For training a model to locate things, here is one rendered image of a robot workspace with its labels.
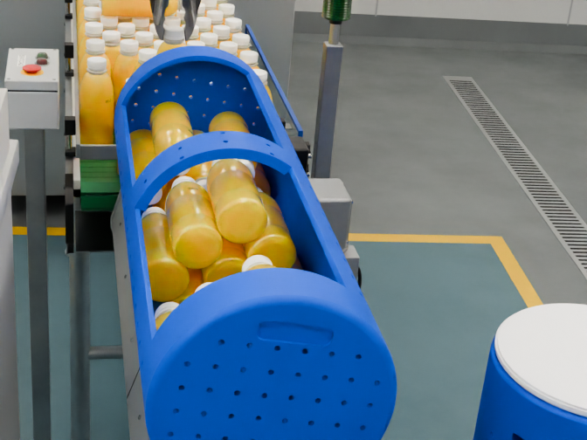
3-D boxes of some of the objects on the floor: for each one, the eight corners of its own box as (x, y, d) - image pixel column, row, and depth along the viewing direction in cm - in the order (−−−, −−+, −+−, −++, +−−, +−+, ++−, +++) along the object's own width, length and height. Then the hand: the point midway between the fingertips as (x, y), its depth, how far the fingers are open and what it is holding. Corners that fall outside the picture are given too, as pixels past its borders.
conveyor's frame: (65, 546, 251) (59, 190, 212) (65, 224, 395) (61, -23, 356) (271, 532, 261) (302, 189, 222) (197, 223, 405) (209, -18, 365)
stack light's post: (287, 445, 291) (326, 46, 243) (285, 436, 295) (322, 40, 246) (302, 444, 292) (343, 46, 244) (300, 435, 295) (340, 41, 247)
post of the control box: (35, 505, 263) (23, 114, 219) (35, 494, 266) (24, 107, 222) (51, 505, 263) (44, 114, 219) (52, 493, 267) (44, 107, 223)
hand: (174, 32), depth 210 cm, fingers closed on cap, 4 cm apart
